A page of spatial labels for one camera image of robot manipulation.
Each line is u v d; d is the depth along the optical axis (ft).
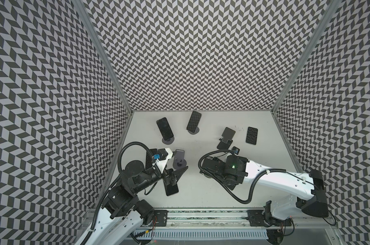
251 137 3.65
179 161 2.84
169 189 2.67
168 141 3.25
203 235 2.27
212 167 1.70
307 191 1.29
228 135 3.13
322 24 2.38
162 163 1.71
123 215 1.42
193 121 3.37
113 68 3.18
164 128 3.07
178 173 1.80
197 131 3.27
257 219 2.40
